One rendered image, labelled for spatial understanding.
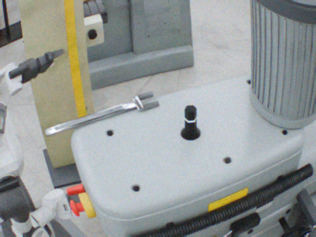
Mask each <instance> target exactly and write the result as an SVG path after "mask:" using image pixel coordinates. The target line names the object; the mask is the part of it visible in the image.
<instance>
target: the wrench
mask: <svg viewBox="0 0 316 237"><path fill-rule="evenodd" d="M152 97H154V95H153V92H152V91H151V92H147V93H144V94H141V95H138V96H136V97H133V98H132V100H133V101H131V102H126V103H124V104H120V105H116V106H114V107H110V108H108V109H104V110H101V111H98V112H95V113H92V114H88V115H87V116H83V117H80V118H77V119H74V120H72V121H69V122H67V123H62V124H59V125H57V126H54V127H52V128H51V127H50V128H47V129H45V135H46V137H51V136H53V135H57V134H59V133H62V132H65V131H68V130H72V129H74V128H77V127H79V126H86V125H87V124H90V123H94V122H96V121H100V120H102V119H106V118H109V117H112V116H115V115H118V114H122V113H125V112H127V111H132V110H134V109H138V111H144V110H145V111H146V110H148V109H153V108H155V107H159V102H158V101H154V102H150V103H147V104H142V103H141V101H142V100H145V99H149V98H152Z"/></svg>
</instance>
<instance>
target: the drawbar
mask: <svg viewBox="0 0 316 237"><path fill-rule="evenodd" d="M184 112H185V119H186V120H187V121H194V120H195V119H196V118H197V108H196V107H195V106H194V105H187V106H186V108H185V109H184ZM186 120H185V140H197V119H196V120H195V122H190V123H189V122H187V121H186Z"/></svg>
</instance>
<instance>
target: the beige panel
mask: <svg viewBox="0 0 316 237"><path fill-rule="evenodd" d="M18 1H19V9H20V19H21V25H22V26H21V27H22V33H23V43H24V47H25V55H26V60H28V59H31V58H34V59H37V58H38V57H40V56H43V55H44V54H45V53H47V52H49V51H51V52H53V51H55V50H59V49H63V50H64V52H65V53H64V54H62V55H60V56H58V57H57V58H55V59H54V65H53V66H51V67H49V68H48V69H47V71H46V72H44V73H42V74H41V73H40V74H38V76H37V77H36V78H35V79H33V81H30V83H31V89H32V94H33V98H34V102H35V107H36V111H37V116H38V118H39V123H40V128H41V130H42V135H43V137H44V142H45V145H46V147H47V148H46V149H45V150H43V153H44V158H45V161H46V163H47V168H48V170H49V175H50V177H51V181H52V183H53V186H54V189H57V188H62V187H66V186H70V185H74V184H78V183H82V180H81V178H80V175H79V173H78V169H77V166H76V162H75V159H74V156H73V151H72V148H71V136H72V134H73V131H74V130H75V128H74V129H72V130H68V131H65V132H62V133H59V134H57V135H53V136H51V137H46V135H45V129H47V128H50V127H51V128H52V127H54V126H57V125H59V124H62V123H67V122H69V121H72V120H74V119H78V118H80V117H83V116H87V115H88V114H92V113H94V112H95V108H94V105H93V98H92V91H91V84H90V74H89V67H88V61H87V58H88V57H87V49H86V47H87V45H86V39H85V38H86V36H85V23H84V21H85V20H84V15H83V14H84V12H83V0H18Z"/></svg>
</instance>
